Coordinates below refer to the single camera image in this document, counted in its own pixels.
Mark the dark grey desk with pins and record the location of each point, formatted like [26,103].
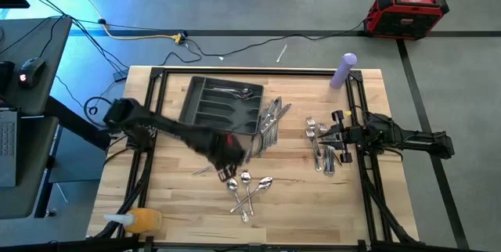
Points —
[35,166]
[47,87]

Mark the orange spray bottle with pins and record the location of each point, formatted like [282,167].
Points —
[146,220]

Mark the black desktop device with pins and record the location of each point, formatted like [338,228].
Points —
[4,78]

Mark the dark grey cutlery tray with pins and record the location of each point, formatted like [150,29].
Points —
[211,107]

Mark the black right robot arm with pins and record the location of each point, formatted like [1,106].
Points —
[415,140]

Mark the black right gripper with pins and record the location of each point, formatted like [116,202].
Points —
[354,136]

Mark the white plastic stick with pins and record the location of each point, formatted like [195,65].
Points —
[281,53]

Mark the black power adapter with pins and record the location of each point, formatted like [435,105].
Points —
[119,75]

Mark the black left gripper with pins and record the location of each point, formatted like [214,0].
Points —
[225,152]

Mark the purple plastic bottle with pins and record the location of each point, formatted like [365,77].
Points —
[340,74]

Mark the black computer mouse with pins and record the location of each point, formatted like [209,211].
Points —
[32,71]

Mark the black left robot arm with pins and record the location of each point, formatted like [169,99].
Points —
[164,127]

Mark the red and black jobsite radio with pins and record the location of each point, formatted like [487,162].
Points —
[403,17]

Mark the grey laptop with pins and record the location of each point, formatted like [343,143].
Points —
[8,146]

